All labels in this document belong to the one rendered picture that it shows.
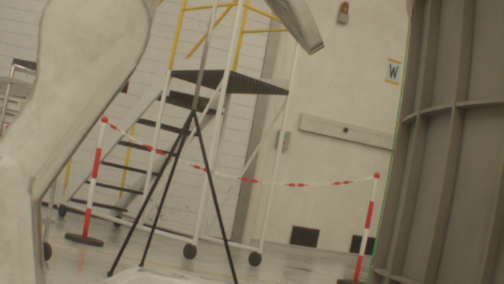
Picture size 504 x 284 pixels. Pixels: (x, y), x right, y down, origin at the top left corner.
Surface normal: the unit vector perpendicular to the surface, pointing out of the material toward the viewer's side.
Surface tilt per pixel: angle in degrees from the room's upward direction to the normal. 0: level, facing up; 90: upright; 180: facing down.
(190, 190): 90
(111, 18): 90
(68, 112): 92
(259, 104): 90
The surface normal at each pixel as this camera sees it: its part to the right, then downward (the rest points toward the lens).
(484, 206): -0.92, -0.20
